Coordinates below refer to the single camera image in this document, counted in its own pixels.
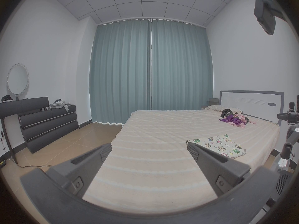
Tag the grey crumpled cloth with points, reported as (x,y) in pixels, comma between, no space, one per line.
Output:
(59,104)

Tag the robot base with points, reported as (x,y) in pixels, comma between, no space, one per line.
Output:
(282,183)

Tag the round white mirror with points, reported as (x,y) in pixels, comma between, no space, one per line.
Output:
(17,79)

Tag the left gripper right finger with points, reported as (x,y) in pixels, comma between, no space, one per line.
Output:
(219,171)

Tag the grey bedside table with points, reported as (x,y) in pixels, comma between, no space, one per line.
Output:
(211,103)

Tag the bed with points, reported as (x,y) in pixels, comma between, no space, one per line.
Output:
(163,160)

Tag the blue-green curtain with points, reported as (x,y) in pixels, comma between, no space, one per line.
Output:
(151,73)

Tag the cream pillow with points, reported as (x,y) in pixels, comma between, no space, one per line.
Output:
(217,108)

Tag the pile of clothes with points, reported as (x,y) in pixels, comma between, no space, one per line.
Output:
(233,119)

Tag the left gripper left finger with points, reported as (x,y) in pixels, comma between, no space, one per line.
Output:
(79,171)

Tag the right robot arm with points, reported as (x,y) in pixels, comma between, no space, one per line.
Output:
(289,143)

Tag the white printed pyjama top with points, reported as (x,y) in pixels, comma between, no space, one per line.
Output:
(222,146)

